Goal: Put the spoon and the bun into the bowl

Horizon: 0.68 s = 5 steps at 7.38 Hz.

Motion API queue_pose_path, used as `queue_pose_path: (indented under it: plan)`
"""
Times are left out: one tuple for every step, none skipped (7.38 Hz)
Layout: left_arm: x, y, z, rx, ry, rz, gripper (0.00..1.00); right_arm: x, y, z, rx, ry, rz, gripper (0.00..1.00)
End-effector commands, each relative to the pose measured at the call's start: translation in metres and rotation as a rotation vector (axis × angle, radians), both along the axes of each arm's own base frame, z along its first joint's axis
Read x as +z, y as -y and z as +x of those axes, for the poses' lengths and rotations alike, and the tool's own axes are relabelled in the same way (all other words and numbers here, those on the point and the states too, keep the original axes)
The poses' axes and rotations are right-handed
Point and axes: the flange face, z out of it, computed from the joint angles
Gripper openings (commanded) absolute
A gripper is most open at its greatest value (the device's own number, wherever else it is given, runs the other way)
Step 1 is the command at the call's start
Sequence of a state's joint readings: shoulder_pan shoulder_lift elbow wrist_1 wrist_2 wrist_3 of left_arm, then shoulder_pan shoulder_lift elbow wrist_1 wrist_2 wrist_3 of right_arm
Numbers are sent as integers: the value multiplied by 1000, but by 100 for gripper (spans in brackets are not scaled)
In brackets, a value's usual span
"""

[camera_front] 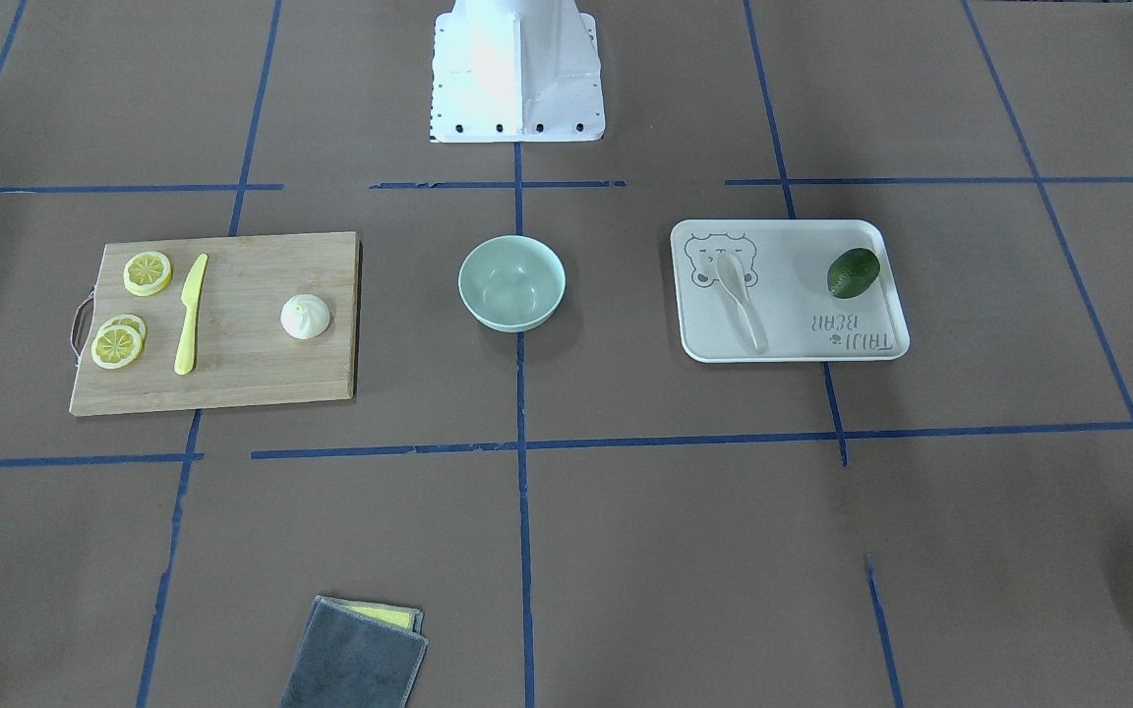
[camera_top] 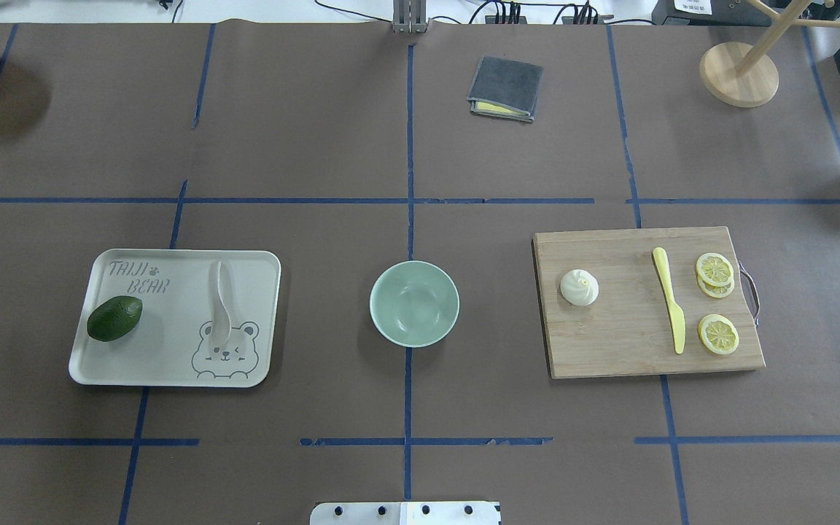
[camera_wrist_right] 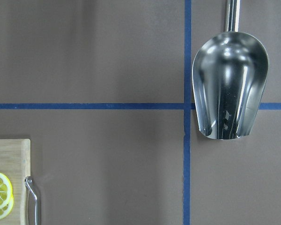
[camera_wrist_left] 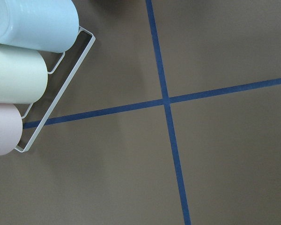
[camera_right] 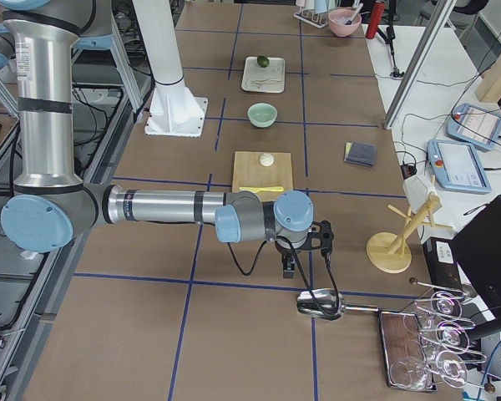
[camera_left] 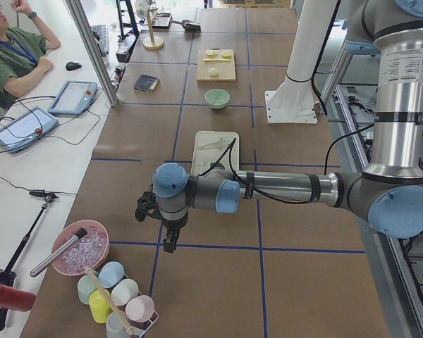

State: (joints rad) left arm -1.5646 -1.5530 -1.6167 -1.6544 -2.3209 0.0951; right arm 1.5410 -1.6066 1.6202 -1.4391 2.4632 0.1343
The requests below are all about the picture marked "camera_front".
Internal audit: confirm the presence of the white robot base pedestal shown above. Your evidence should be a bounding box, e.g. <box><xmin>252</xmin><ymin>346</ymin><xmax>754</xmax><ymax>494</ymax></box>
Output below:
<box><xmin>429</xmin><ymin>1</ymin><xmax>607</xmax><ymax>144</ymax></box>

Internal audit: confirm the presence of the yellow plastic knife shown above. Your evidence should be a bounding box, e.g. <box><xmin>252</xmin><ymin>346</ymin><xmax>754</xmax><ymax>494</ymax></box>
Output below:
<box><xmin>172</xmin><ymin>254</ymin><xmax>208</xmax><ymax>376</ymax></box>

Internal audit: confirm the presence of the bamboo cutting board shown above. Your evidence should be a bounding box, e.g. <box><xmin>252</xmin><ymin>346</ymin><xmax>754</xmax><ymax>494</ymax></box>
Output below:
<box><xmin>69</xmin><ymin>230</ymin><xmax>361</xmax><ymax>417</ymax></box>

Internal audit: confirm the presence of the light green bowl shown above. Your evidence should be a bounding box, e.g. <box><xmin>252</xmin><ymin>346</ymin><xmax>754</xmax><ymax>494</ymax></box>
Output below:
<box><xmin>457</xmin><ymin>234</ymin><xmax>567</xmax><ymax>334</ymax></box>

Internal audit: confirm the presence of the back lower lemon slice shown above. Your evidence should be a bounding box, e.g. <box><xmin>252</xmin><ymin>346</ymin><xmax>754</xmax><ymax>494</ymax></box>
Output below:
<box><xmin>97</xmin><ymin>313</ymin><xmax>148</xmax><ymax>339</ymax></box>

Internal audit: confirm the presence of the white bear tray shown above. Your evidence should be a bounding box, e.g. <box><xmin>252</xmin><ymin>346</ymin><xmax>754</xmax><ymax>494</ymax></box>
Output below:
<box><xmin>670</xmin><ymin>219</ymin><xmax>912</xmax><ymax>364</ymax></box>

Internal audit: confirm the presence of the white ceramic spoon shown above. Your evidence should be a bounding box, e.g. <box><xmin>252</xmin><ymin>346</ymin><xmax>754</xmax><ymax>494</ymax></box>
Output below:
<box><xmin>714</xmin><ymin>251</ymin><xmax>769</xmax><ymax>355</ymax></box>

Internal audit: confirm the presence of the yellow sponge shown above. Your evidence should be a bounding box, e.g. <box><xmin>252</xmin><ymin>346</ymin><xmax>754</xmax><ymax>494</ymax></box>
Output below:
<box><xmin>349</xmin><ymin>602</ymin><xmax>423</xmax><ymax>633</ymax></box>

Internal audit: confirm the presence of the lemon slice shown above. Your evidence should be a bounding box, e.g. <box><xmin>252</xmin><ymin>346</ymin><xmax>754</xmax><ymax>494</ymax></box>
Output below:
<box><xmin>122</xmin><ymin>251</ymin><xmax>174</xmax><ymax>297</ymax></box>
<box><xmin>90</xmin><ymin>325</ymin><xmax>144</xmax><ymax>369</ymax></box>
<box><xmin>97</xmin><ymin>313</ymin><xmax>148</xmax><ymax>339</ymax></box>

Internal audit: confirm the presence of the front lower lemon slice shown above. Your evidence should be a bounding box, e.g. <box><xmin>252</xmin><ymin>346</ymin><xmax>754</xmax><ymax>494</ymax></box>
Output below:
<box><xmin>90</xmin><ymin>325</ymin><xmax>144</xmax><ymax>369</ymax></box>

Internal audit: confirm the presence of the upper lemon slice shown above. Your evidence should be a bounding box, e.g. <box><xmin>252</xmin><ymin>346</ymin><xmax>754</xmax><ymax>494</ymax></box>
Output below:
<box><xmin>122</xmin><ymin>251</ymin><xmax>174</xmax><ymax>297</ymax></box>

